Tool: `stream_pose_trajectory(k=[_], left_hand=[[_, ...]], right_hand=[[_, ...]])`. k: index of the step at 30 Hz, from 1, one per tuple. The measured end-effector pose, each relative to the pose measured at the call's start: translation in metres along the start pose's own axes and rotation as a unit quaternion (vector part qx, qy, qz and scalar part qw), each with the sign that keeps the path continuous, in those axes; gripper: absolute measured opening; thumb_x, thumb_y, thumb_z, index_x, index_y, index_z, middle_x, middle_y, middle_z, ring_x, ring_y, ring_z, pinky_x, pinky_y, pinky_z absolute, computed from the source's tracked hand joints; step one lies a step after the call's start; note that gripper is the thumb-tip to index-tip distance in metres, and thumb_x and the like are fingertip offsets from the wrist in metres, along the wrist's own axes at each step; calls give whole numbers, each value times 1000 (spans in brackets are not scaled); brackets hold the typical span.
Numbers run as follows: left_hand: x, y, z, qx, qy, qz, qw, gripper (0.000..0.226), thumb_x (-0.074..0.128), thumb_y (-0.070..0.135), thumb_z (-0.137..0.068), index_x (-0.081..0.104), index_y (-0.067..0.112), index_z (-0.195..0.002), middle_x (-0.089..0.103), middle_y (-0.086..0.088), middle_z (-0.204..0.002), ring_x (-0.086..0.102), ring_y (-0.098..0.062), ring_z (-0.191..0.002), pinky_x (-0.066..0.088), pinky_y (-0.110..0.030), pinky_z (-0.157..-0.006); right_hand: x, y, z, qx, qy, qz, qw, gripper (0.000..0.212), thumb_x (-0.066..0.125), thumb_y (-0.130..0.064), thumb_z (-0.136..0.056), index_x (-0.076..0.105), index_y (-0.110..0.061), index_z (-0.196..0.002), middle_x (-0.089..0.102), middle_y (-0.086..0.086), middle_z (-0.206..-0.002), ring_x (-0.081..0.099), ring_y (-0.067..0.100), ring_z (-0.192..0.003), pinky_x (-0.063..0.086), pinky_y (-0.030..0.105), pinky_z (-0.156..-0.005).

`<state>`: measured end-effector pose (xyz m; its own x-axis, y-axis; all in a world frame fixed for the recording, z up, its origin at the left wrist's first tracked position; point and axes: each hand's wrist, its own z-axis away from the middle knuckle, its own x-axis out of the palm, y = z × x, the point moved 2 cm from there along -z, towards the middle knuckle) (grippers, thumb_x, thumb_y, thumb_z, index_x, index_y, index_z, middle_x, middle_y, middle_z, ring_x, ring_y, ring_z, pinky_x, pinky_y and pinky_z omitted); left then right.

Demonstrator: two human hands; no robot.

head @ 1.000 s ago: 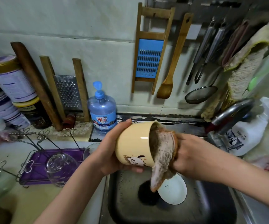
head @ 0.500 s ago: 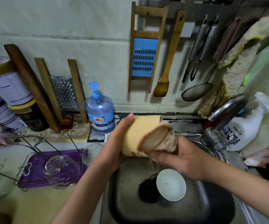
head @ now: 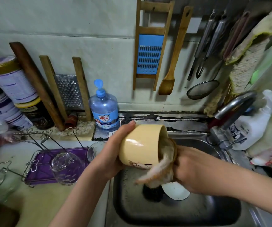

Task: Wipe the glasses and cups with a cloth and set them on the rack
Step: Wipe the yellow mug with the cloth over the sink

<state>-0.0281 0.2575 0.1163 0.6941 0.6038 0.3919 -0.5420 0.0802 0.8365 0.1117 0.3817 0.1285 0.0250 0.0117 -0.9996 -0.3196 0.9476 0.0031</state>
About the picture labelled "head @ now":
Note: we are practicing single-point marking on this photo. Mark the wooden rolling pin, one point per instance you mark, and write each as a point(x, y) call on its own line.
point(37, 85)

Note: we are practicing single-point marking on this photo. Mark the person's left forearm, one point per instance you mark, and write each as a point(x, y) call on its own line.
point(81, 201)

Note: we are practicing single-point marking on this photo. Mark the metal faucet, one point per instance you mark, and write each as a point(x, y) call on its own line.
point(233, 106)

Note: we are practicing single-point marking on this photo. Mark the white plate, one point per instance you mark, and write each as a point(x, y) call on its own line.
point(177, 191)

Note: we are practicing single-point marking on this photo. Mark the wooden framed metal grater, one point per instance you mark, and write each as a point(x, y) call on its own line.
point(69, 92)

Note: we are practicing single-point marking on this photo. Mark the person's left hand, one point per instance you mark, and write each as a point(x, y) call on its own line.
point(110, 156)

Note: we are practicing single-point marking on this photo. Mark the person's right hand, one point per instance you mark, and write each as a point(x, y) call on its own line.
point(190, 170)

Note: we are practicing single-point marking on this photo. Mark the yellow mug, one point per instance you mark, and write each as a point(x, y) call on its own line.
point(138, 146)

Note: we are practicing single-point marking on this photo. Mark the white spray bottle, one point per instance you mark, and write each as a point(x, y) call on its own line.
point(251, 127)

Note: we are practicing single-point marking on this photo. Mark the metal peeler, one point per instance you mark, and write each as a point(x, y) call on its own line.
point(202, 44)
point(212, 42)

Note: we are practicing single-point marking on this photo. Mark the wooden spatula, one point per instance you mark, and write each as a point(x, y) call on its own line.
point(174, 56)

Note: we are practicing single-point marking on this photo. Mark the beige dish cloth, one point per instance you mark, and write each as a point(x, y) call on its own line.
point(164, 160)

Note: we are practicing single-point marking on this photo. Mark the purple plastic tray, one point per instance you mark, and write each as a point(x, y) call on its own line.
point(39, 172)

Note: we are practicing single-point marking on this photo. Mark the wooden slicer with blue blade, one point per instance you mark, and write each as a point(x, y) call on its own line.
point(150, 54)

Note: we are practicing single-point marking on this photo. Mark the mesh strainer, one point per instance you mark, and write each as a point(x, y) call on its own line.
point(202, 89)

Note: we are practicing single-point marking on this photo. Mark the small blue water bottle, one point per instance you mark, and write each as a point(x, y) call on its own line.
point(105, 111)

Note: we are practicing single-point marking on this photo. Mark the pink and white plastic bag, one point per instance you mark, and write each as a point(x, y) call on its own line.
point(268, 157)

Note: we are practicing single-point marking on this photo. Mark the stack of labelled tin cans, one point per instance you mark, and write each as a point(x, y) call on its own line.
point(8, 94)

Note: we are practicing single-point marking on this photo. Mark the person's right forearm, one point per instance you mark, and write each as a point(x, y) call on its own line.
point(249, 184)

